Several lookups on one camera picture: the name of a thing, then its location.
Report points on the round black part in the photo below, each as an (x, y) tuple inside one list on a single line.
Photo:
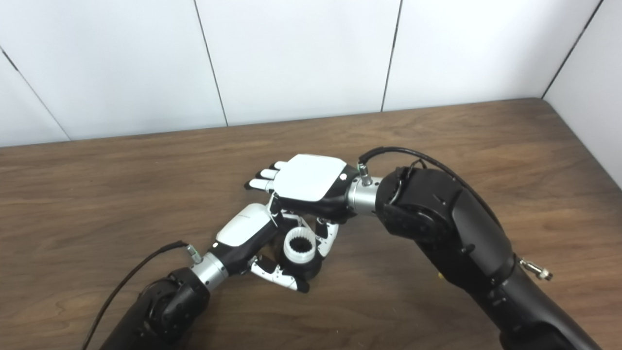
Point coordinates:
[(311, 270)]

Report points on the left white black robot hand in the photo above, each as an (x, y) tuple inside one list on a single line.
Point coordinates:
[(243, 228)]

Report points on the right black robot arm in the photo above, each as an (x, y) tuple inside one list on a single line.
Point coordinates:
[(461, 228)]

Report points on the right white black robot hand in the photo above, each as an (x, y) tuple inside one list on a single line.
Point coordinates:
[(308, 177)]

